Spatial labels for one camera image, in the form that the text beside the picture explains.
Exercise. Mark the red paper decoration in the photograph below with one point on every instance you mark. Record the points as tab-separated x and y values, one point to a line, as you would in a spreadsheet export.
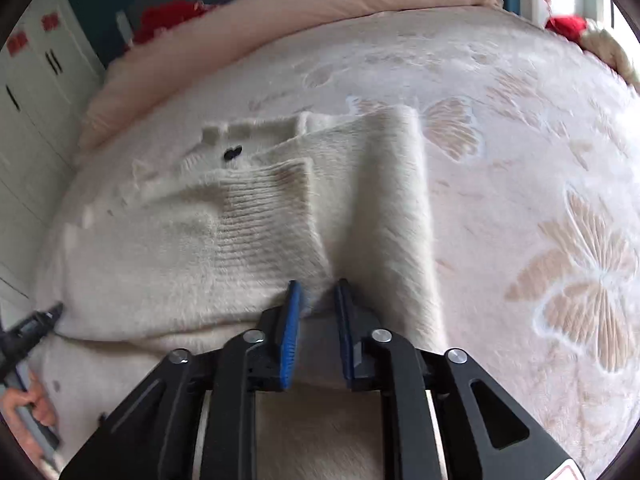
50	21
17	43

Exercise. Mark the teal padded headboard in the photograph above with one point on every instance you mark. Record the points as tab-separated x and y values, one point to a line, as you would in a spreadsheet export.
100	0

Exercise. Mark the red pillow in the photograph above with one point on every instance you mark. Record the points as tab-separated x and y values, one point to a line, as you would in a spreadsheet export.
170	17

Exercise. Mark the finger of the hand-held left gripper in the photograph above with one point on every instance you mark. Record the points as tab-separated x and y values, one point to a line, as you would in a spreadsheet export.
37	322

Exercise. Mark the pink duvet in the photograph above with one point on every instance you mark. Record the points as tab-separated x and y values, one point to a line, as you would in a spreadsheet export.
300	0

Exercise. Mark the cream knit sweater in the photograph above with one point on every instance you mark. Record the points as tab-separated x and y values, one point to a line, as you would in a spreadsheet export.
200	240

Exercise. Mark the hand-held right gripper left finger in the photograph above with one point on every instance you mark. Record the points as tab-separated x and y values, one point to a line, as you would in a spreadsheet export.
290	330

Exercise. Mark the cream crumpled cloth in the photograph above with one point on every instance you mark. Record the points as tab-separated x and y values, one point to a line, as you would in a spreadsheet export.
607	47

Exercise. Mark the person's left hand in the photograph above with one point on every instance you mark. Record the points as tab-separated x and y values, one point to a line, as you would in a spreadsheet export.
42	405

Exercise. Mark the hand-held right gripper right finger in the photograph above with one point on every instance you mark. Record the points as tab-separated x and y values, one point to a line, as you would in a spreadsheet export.
344	330

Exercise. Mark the pink butterfly blanket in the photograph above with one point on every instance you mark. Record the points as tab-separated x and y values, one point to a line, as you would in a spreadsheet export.
500	110

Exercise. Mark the red cloth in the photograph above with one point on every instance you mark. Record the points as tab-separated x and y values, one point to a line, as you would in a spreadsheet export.
565	26

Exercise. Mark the white wardrobe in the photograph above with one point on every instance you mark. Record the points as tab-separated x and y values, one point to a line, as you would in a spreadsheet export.
40	110

